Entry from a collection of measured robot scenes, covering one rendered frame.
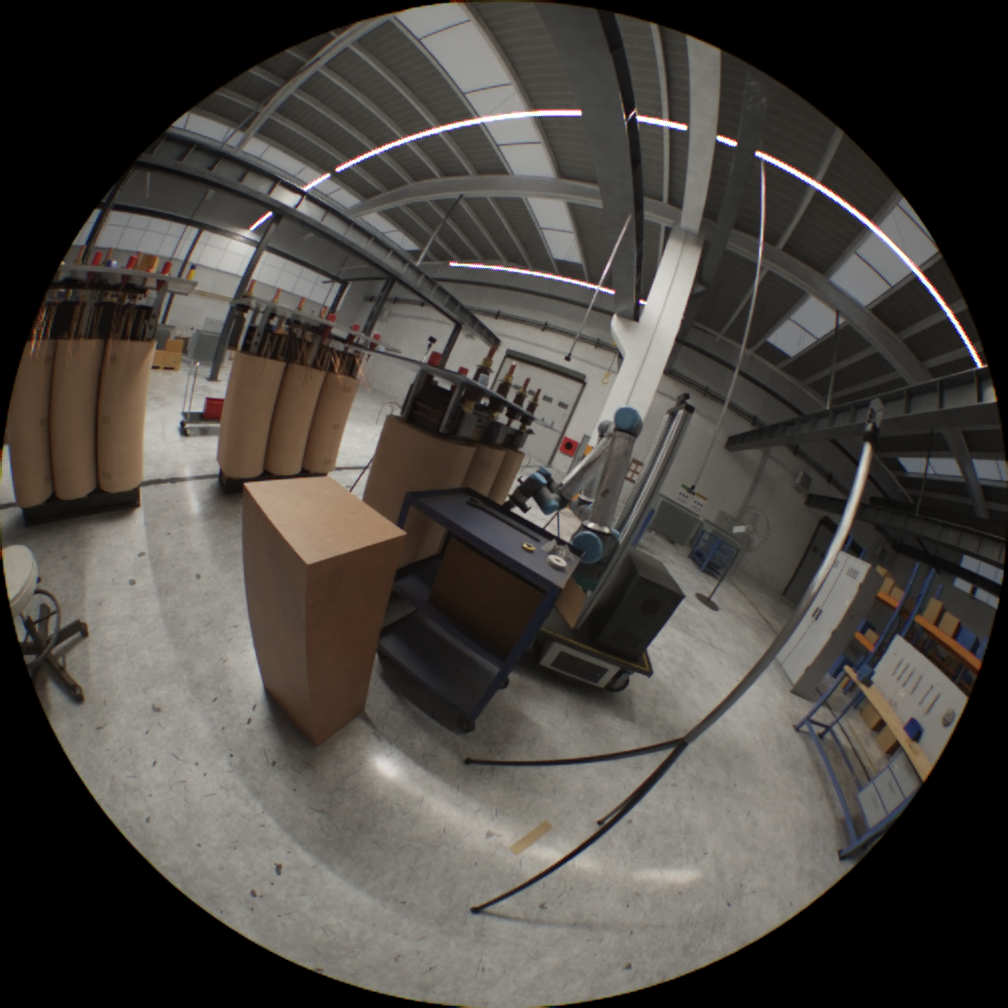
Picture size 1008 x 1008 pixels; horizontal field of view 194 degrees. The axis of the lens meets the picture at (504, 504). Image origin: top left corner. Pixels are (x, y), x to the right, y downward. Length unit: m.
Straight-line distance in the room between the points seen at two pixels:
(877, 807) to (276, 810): 3.71
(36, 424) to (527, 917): 3.24
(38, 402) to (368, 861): 2.73
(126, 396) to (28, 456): 0.88
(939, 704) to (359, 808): 4.39
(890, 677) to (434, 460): 4.82
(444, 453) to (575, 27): 3.82
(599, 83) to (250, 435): 4.37
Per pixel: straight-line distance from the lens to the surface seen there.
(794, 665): 5.00
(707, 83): 7.33
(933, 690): 4.21
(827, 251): 11.53
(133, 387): 2.37
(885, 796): 3.51
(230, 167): 9.37
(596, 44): 3.68
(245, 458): 2.62
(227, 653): 1.61
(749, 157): 6.15
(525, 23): 9.84
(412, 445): 1.41
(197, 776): 1.40
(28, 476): 2.68
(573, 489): 1.55
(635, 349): 7.16
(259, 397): 2.51
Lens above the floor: 1.27
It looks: 15 degrees down
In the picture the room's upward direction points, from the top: 24 degrees clockwise
